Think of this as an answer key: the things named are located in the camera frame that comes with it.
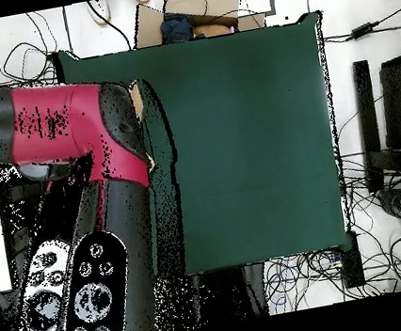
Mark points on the black upright bar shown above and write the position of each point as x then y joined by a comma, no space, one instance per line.
365,106

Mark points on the black box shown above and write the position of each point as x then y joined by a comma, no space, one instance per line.
352,265

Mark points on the orange terry towel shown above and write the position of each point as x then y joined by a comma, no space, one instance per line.
136,100

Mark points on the orange garment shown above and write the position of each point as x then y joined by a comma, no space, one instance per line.
211,30

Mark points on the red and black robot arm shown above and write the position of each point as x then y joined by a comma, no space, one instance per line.
62,121

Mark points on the black power adapter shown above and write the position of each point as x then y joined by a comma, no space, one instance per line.
362,30

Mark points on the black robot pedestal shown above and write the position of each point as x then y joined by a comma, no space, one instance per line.
227,294

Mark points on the dark green table cloth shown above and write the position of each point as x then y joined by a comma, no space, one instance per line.
239,147

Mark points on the dark blue garment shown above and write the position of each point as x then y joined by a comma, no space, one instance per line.
176,28

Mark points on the brown cardboard box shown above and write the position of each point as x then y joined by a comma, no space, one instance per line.
202,1

